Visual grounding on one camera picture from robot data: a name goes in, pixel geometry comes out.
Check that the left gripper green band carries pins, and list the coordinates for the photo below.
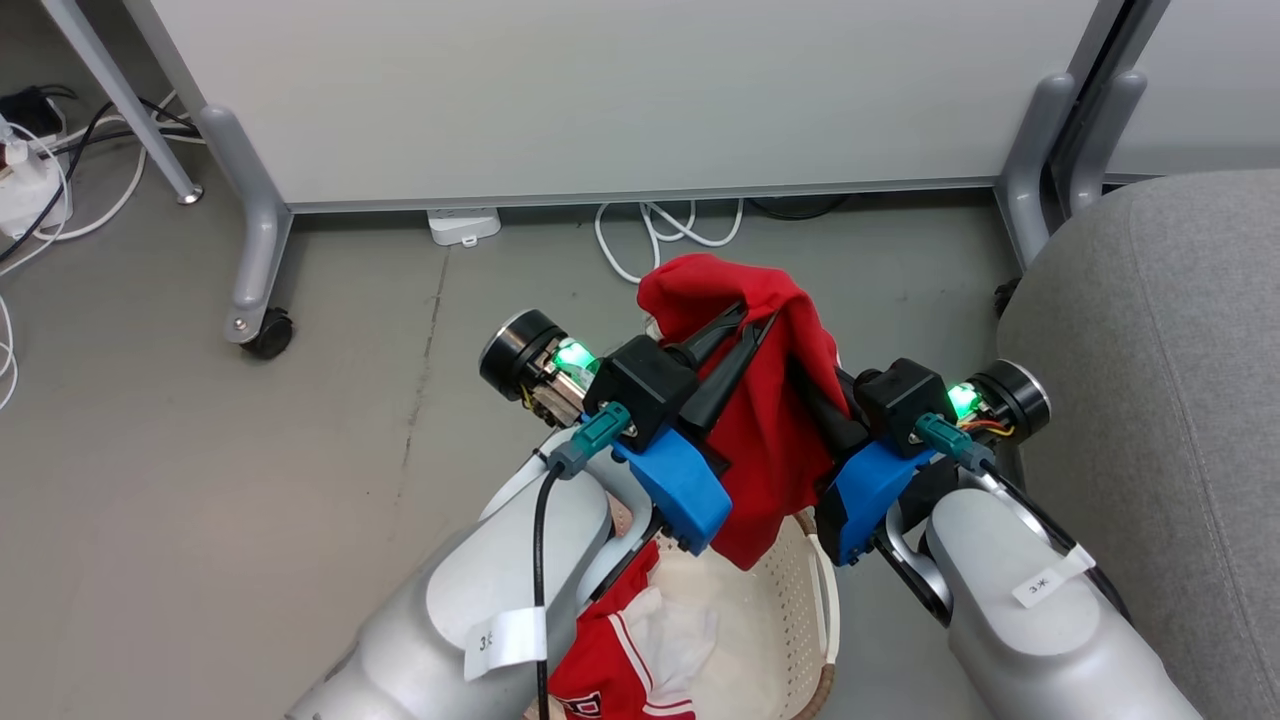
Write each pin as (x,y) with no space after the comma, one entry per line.
(520,350)

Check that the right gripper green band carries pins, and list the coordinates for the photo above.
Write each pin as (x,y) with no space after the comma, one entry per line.
(1015,400)

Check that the plain red garment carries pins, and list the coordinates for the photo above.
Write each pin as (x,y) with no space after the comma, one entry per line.
(770,440)

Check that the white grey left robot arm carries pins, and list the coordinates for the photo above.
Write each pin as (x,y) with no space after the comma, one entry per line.
(450,620)

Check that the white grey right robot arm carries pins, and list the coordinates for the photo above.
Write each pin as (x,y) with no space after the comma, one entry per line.
(1020,640)

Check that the cream plastic laundry basket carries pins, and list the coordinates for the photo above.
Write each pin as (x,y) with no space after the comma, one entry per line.
(790,600)

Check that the black caster wheel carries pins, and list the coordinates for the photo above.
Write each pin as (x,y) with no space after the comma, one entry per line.
(1006,297)
(270,335)

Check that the white power strip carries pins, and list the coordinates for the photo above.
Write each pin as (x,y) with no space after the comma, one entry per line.
(465,226)
(30,195)

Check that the grey partition foot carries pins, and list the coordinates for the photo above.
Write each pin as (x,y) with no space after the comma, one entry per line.
(262,230)
(1105,140)
(1030,170)

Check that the wide white partition panel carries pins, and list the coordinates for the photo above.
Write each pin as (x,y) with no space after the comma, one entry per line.
(600,90)

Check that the red garment with white stripes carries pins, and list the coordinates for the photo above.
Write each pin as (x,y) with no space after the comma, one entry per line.
(600,660)

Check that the grey fabric sofa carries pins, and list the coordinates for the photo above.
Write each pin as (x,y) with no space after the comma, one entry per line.
(1180,350)

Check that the narrow white partition panel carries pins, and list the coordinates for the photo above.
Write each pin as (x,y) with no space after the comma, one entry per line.
(1220,80)

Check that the grey slanted table leg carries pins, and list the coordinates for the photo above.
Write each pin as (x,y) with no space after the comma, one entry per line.
(120,100)

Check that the black power adapter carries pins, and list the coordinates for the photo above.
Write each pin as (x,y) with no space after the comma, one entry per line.
(30,110)

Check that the white plug charger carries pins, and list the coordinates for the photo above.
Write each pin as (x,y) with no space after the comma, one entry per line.
(15,150)

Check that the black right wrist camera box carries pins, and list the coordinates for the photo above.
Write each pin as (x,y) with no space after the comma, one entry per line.
(900,395)

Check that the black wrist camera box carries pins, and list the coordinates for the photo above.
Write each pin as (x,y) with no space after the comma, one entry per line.
(900,395)
(645,385)

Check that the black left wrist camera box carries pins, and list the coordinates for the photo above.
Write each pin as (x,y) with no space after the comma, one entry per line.
(645,385)

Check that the blue right camera mount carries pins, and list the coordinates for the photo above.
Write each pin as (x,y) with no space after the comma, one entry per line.
(860,490)

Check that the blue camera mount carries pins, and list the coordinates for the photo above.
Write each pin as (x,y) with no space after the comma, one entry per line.
(680,490)
(860,490)

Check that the blue left camera mount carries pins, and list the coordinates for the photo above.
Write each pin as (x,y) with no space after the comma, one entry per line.
(680,490)

